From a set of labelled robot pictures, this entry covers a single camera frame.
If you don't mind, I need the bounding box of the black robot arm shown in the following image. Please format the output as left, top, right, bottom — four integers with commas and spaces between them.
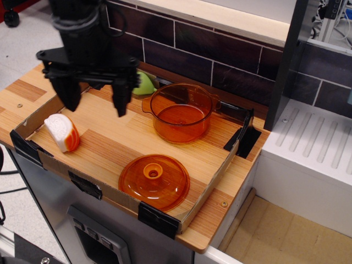
36, 1, 140, 117

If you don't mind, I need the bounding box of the cardboard fence with black tape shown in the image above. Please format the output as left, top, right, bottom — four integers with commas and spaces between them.
9, 54, 262, 240

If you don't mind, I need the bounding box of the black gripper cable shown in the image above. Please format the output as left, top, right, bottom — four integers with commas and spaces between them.
98, 5, 128, 38

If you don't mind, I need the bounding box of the orange transparent plastic pot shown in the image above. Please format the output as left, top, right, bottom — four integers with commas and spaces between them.
142, 83, 221, 143

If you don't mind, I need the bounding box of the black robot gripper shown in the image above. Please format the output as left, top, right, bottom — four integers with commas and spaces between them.
36, 19, 139, 117

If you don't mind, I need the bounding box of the white toy sink drainboard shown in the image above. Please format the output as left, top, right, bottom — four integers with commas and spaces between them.
254, 100, 351, 236

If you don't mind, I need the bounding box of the black caster wheel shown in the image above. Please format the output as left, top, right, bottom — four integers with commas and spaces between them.
3, 9, 20, 28

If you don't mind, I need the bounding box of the dark grey vertical post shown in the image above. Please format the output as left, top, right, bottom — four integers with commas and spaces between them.
264, 0, 319, 131

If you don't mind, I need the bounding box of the green toy pear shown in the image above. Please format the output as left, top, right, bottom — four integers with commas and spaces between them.
132, 71, 157, 96

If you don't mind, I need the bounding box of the orange transparent pot lid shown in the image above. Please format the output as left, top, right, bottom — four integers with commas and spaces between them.
118, 154, 190, 212

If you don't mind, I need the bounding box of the grey toy oven door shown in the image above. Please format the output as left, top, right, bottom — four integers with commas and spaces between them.
9, 150, 194, 263

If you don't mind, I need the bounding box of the white and orange toy sushi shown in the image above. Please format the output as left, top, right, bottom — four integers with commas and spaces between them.
44, 114, 80, 152

